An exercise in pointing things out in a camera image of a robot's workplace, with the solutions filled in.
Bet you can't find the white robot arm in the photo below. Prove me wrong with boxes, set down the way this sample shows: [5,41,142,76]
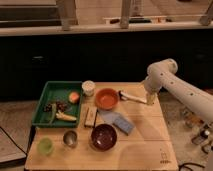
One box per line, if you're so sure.
[143,58,213,130]

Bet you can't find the orange bowl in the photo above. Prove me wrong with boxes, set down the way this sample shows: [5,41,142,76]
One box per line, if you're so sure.
[95,88,119,110]

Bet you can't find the purple bowl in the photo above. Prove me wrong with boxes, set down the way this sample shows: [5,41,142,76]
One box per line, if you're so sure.
[91,124,117,151]

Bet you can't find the blue cloth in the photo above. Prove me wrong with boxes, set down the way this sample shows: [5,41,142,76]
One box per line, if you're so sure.
[99,110,134,135]

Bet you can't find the wooden block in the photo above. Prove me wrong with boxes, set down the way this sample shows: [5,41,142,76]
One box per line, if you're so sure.
[84,107,97,127]

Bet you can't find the spice bottle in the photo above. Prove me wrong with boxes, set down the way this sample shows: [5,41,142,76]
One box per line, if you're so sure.
[192,130,210,145]

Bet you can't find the white cup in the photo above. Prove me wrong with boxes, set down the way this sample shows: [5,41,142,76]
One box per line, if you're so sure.
[82,80,95,97]

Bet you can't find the peach fruit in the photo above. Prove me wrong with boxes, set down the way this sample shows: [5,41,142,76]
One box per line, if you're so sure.
[68,92,80,104]

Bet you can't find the metal cup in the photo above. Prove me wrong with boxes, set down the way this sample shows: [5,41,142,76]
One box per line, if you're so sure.
[63,130,78,148]

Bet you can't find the dark grapes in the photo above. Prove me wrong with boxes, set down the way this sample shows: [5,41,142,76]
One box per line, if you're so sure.
[43,101,67,112]

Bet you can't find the banana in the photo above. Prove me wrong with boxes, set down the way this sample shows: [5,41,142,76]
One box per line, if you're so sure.
[56,113,77,121]

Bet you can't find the green plastic tray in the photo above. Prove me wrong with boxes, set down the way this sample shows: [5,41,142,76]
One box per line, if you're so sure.
[32,81,83,128]

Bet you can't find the green pepper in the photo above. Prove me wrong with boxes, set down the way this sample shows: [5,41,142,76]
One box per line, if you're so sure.
[49,103,57,123]

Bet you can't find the green cup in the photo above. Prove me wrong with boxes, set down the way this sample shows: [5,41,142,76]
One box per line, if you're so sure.
[37,138,53,155]

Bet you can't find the black cable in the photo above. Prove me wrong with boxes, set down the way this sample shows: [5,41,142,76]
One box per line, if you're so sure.
[0,125,28,156]

